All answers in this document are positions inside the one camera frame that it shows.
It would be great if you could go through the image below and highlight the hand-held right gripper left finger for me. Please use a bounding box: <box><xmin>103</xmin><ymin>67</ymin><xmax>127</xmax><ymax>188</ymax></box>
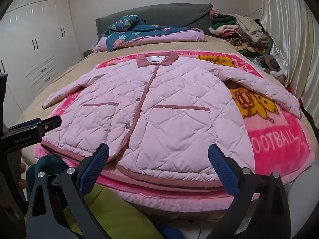
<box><xmin>26</xmin><ymin>143</ymin><xmax>110</xmax><ymax>239</ymax></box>

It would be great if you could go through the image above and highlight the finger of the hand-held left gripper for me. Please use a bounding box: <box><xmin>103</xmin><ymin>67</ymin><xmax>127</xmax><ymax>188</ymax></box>
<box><xmin>37</xmin><ymin>116</ymin><xmax>62</xmax><ymax>133</ymax></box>

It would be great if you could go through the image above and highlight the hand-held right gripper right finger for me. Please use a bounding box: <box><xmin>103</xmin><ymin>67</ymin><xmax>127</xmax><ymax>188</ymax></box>
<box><xmin>208</xmin><ymin>144</ymin><xmax>292</xmax><ymax>239</ymax></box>

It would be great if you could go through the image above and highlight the pink quilted jacket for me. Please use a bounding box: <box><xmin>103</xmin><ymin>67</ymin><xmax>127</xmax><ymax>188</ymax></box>
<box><xmin>42</xmin><ymin>51</ymin><xmax>302</xmax><ymax>188</ymax></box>

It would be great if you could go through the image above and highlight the pile of clothes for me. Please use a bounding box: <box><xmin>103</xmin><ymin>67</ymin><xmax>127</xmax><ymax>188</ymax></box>
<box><xmin>208</xmin><ymin>7</ymin><xmax>285</xmax><ymax>80</ymax></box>

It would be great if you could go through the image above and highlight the person's left hand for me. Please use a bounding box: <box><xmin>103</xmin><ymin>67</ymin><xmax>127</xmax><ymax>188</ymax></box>
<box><xmin>19</xmin><ymin>163</ymin><xmax>28</xmax><ymax>190</ymax></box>

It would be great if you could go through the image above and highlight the dark green cloth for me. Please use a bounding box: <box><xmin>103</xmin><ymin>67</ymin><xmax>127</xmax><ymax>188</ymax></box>
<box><xmin>26</xmin><ymin>155</ymin><xmax>69</xmax><ymax>205</ymax></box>

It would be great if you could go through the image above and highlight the yellow-green cloth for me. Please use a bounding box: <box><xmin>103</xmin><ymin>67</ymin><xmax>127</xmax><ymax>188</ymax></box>
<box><xmin>62</xmin><ymin>185</ymin><xmax>162</xmax><ymax>239</ymax></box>

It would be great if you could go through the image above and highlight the pink printed blanket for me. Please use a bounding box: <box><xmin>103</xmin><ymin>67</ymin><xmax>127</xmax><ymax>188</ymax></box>
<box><xmin>33</xmin><ymin>50</ymin><xmax>316</xmax><ymax>211</ymax></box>

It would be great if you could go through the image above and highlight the beige bed sheet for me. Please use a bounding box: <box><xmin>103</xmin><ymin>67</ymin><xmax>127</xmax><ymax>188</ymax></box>
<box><xmin>16</xmin><ymin>33</ymin><xmax>319</xmax><ymax>165</ymax></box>

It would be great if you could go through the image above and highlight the white wardrobe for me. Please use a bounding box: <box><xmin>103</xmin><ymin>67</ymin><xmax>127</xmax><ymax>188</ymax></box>
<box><xmin>0</xmin><ymin>0</ymin><xmax>84</xmax><ymax>116</ymax></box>

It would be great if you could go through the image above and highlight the blue floral quilt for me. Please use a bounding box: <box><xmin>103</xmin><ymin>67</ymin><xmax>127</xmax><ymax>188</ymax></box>
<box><xmin>91</xmin><ymin>14</ymin><xmax>206</xmax><ymax>53</ymax></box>

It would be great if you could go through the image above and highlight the cream satin curtain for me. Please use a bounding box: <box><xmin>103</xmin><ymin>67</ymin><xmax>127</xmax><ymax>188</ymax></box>
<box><xmin>260</xmin><ymin>0</ymin><xmax>319</xmax><ymax>110</ymax></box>

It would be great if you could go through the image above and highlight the grey headboard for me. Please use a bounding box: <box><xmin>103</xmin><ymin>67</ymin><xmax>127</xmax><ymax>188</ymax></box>
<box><xmin>95</xmin><ymin>3</ymin><xmax>213</xmax><ymax>36</ymax></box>

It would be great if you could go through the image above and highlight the black floor cable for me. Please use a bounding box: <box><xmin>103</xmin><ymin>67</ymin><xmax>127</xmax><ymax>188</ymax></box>
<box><xmin>186</xmin><ymin>219</ymin><xmax>202</xmax><ymax>239</ymax></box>

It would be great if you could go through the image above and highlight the thin wall cable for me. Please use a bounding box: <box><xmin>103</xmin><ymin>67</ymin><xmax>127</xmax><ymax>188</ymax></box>
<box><xmin>245</xmin><ymin>5</ymin><xmax>265</xmax><ymax>17</ymax></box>

